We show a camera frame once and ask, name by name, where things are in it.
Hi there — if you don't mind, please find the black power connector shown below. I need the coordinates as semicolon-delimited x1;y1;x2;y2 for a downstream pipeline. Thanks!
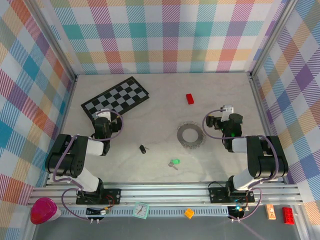
227;205;247;223
86;206;112;223

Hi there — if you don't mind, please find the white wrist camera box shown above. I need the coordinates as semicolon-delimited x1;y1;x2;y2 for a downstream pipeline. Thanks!
95;108;111;121
220;104;235;123

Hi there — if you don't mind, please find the metal keyring disc with rings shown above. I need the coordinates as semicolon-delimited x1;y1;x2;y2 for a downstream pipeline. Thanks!
176;120;206;150

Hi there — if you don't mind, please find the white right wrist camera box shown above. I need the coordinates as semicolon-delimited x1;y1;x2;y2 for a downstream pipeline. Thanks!
220;104;235;123

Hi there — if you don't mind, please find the large red toy brick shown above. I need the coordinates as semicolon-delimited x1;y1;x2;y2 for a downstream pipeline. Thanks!
282;206;296;225

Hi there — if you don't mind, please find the aluminium side rail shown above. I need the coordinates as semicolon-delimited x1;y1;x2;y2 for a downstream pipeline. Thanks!
248;72;287;185
44;74;78;187

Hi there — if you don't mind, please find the pink plastic cup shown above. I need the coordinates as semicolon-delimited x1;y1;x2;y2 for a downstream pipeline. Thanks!
29;196;62;226

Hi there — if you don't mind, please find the black and grey chessboard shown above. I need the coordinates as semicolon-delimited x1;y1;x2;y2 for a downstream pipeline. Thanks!
80;76;150;130

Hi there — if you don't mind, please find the slotted grey cable tray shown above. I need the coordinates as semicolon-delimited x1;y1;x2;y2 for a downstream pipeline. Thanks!
59;206;247;217

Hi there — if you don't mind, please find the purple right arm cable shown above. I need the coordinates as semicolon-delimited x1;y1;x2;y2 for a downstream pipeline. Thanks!
201;106;280;222

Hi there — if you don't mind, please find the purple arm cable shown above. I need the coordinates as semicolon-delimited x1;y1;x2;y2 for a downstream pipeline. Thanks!
201;106;280;222
51;109;125;222

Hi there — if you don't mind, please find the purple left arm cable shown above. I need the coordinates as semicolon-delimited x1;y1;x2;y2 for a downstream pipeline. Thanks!
51;109;125;222

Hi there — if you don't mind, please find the aluminium mounting rail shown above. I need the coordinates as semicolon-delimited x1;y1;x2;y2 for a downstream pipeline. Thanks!
32;183;303;208

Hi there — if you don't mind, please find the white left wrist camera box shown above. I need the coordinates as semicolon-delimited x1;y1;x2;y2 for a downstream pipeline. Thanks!
95;108;111;121

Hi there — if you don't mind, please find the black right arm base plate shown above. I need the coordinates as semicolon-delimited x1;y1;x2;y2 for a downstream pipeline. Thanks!
208;186;256;204

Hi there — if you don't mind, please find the printed wooden block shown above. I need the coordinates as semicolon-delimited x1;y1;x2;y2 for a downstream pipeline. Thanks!
265;203;277;221

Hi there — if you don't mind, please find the green headed key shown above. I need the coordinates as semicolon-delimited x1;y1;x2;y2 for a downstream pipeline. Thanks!
167;158;181;171

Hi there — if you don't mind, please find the teal square clock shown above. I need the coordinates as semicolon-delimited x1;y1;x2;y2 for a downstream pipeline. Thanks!
132;201;150;220

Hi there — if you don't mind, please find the orange toy brick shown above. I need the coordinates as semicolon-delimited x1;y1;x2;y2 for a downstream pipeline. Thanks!
183;207;196;220

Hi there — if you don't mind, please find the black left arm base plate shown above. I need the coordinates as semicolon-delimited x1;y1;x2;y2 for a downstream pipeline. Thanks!
76;188;122;205

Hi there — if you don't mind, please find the aluminium frame post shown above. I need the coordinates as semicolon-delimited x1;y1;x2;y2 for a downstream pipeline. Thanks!
249;0;300;78
24;0;78;83

